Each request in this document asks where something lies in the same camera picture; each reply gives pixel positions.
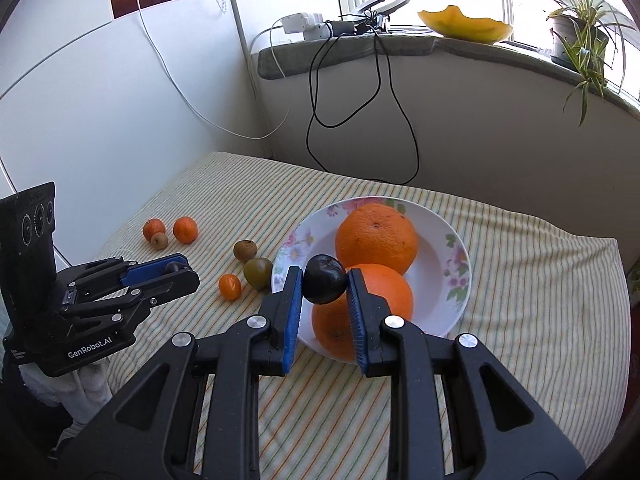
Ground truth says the left white gloved hand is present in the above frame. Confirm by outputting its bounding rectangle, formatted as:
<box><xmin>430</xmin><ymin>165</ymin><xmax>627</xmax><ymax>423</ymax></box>
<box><xmin>18</xmin><ymin>358</ymin><xmax>112</xmax><ymax>429</ymax></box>

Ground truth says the large orange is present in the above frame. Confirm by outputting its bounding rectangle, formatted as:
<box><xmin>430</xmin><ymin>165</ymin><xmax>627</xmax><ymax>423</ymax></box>
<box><xmin>334</xmin><ymin>203</ymin><xmax>419</xmax><ymax>275</ymax></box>
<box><xmin>310</xmin><ymin>262</ymin><xmax>416</xmax><ymax>364</ymax></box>

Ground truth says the white power strip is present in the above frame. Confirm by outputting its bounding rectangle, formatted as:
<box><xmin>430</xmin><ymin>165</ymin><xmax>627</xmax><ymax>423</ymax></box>
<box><xmin>280</xmin><ymin>12</ymin><xmax>332</xmax><ymax>41</ymax></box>

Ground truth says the small reddish mandarin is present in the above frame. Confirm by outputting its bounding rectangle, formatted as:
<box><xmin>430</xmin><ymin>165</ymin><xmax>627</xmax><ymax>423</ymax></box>
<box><xmin>142</xmin><ymin>218</ymin><xmax>166</xmax><ymax>242</ymax></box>

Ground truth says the striped table cloth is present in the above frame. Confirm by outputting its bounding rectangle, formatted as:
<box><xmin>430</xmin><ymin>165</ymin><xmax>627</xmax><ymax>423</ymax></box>
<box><xmin>101</xmin><ymin>153</ymin><xmax>631</xmax><ymax>479</ymax></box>

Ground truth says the dark purple plum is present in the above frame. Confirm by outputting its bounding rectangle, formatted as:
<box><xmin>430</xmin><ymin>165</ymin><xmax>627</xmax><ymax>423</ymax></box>
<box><xmin>302</xmin><ymin>255</ymin><xmax>348</xmax><ymax>304</ymax></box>

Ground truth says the green-brown plum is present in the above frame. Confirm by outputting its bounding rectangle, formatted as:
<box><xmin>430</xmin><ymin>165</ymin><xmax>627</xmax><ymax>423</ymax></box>
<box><xmin>243</xmin><ymin>257</ymin><xmax>272</xmax><ymax>290</ymax></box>

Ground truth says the white cable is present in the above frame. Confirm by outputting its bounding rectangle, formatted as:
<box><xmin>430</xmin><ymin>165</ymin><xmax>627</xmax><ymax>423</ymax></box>
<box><xmin>129</xmin><ymin>0</ymin><xmax>294</xmax><ymax>141</ymax></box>

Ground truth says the yellow fruit bowl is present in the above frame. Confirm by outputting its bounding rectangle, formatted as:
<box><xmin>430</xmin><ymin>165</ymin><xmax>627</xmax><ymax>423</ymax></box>
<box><xmin>418</xmin><ymin>6</ymin><xmax>513</xmax><ymax>44</ymax></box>

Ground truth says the orange kumquat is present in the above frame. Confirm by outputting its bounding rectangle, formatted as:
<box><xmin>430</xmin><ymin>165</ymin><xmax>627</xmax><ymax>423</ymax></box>
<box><xmin>218</xmin><ymin>274</ymin><xmax>242</xmax><ymax>301</ymax></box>

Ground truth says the brown kiwi fruit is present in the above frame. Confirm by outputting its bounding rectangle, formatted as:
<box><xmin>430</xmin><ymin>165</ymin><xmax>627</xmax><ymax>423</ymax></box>
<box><xmin>232</xmin><ymin>240</ymin><xmax>257</xmax><ymax>263</ymax></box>

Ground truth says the small brown longan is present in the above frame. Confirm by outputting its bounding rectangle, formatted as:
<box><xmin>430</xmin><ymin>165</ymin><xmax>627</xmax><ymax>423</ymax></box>
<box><xmin>149</xmin><ymin>232</ymin><xmax>168</xmax><ymax>250</ymax></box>

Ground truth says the ring light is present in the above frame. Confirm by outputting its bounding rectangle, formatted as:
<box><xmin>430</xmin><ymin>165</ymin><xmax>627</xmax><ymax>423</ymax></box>
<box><xmin>350</xmin><ymin>0</ymin><xmax>410</xmax><ymax>34</ymax></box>

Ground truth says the potted spider plant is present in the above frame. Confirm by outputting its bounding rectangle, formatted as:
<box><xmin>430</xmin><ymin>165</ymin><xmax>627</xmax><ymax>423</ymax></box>
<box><xmin>547</xmin><ymin>0</ymin><xmax>638</xmax><ymax>125</ymax></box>

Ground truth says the white cabinet panel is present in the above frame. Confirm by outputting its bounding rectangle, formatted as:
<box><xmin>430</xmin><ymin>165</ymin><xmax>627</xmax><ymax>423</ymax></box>
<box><xmin>1</xmin><ymin>0</ymin><xmax>267</xmax><ymax>263</ymax></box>

